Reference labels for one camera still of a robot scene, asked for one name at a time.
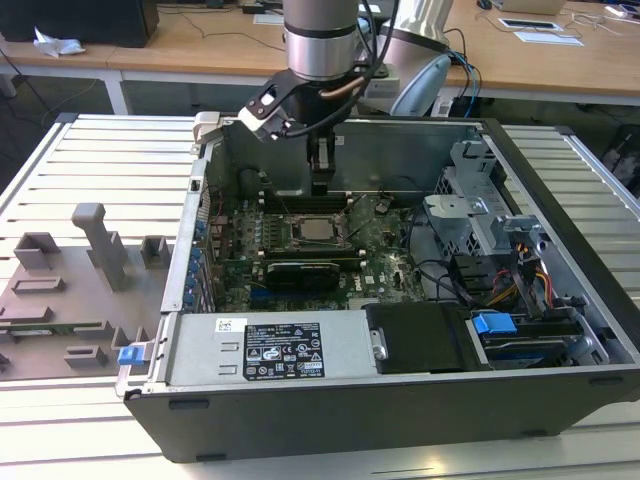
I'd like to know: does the blue cable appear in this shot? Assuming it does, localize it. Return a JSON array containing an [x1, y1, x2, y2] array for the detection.
[[449, 49, 484, 104]]

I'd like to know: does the black plastic shroud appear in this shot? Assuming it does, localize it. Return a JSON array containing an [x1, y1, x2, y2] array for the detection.
[[363, 302, 479, 375]]

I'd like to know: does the blue disk carrier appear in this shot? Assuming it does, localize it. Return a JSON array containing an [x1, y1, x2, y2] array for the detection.
[[469, 310, 569, 370]]

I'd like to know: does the black box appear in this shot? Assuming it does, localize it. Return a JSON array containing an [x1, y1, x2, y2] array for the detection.
[[0, 0, 161, 49]]

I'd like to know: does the crumpled white paper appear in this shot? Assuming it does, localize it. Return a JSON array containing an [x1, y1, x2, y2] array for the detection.
[[32, 25, 86, 57]]

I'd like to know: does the green RAM stick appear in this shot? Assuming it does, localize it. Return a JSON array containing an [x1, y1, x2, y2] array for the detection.
[[0, 322, 109, 337]]

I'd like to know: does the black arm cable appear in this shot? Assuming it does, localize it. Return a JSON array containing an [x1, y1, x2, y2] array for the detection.
[[357, 0, 402, 89]]

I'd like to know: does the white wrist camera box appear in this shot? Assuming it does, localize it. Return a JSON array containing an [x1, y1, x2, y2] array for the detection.
[[237, 82, 296, 145]]

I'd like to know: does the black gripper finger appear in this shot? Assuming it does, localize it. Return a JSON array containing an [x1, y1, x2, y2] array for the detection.
[[307, 129, 335, 197]]

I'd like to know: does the white flat tablet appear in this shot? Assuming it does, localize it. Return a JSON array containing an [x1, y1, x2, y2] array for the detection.
[[499, 17, 564, 32]]

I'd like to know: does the grey metal disk bay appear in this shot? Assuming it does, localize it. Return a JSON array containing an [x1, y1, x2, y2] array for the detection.
[[422, 139, 551, 261]]

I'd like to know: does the black open PC case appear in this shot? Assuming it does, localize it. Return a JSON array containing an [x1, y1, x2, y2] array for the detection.
[[115, 112, 640, 464]]

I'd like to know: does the blue expansion slot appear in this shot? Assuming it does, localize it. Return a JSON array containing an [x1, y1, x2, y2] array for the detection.
[[249, 287, 281, 309]]

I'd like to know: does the wooden desk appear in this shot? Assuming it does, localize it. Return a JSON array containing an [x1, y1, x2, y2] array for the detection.
[[0, 0, 640, 116]]

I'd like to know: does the CPU socket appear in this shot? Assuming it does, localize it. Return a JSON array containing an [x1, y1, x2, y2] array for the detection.
[[279, 212, 357, 254]]

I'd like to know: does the green motherboard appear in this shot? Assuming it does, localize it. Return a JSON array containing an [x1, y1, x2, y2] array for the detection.
[[207, 197, 436, 311]]

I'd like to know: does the grey case handle latch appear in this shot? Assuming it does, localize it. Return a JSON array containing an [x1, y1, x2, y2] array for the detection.
[[192, 112, 224, 146]]

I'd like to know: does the silver CPU plate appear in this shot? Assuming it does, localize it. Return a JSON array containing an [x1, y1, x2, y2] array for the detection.
[[298, 218, 335, 240]]

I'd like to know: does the silver power supply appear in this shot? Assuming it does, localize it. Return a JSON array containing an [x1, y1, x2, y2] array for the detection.
[[149, 312, 389, 386]]

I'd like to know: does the grey parts rack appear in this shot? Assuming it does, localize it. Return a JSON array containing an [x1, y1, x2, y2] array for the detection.
[[0, 202, 176, 384]]

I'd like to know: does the black RAM slot bank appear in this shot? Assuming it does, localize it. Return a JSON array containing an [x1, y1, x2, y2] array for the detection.
[[258, 248, 364, 269], [262, 193, 354, 215]]

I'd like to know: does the red yellow wire bundle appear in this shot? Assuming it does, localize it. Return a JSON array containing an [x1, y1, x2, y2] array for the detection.
[[492, 267, 554, 306]]

